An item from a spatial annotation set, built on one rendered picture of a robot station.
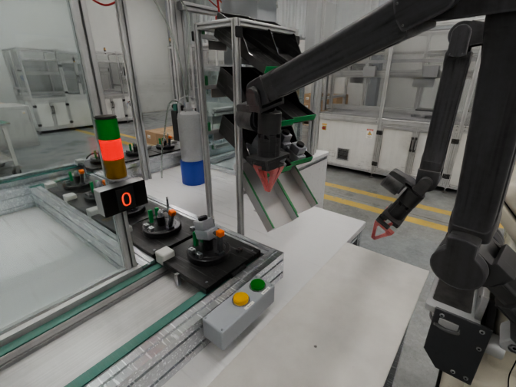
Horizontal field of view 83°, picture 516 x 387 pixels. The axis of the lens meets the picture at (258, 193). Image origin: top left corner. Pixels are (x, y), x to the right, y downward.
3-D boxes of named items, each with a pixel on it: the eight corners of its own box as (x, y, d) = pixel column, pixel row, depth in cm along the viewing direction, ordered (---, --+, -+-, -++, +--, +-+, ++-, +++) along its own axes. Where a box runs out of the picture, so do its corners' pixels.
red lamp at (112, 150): (127, 157, 75) (124, 138, 73) (108, 161, 71) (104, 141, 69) (117, 154, 78) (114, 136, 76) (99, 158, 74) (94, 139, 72)
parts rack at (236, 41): (292, 219, 139) (302, 29, 109) (242, 254, 113) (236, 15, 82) (258, 208, 151) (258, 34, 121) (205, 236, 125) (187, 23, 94)
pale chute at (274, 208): (292, 221, 111) (299, 216, 108) (267, 233, 103) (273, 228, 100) (258, 160, 118) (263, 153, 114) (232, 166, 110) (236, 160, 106)
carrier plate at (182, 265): (260, 255, 97) (260, 249, 96) (206, 294, 80) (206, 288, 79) (211, 232, 111) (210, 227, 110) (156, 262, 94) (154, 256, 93)
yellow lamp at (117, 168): (130, 176, 77) (127, 157, 75) (112, 180, 73) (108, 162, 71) (121, 172, 80) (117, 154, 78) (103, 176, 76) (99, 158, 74)
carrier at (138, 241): (208, 231, 112) (206, 201, 107) (153, 259, 94) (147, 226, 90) (170, 213, 126) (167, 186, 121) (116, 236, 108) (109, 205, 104)
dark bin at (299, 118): (313, 120, 110) (322, 102, 105) (289, 124, 102) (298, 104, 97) (268, 84, 123) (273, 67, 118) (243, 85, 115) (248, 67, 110)
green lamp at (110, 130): (124, 137, 73) (120, 117, 71) (104, 141, 69) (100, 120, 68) (114, 135, 76) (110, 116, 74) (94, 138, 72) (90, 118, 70)
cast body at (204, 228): (219, 235, 92) (213, 213, 90) (209, 240, 88) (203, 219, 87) (203, 233, 97) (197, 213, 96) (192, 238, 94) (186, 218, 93)
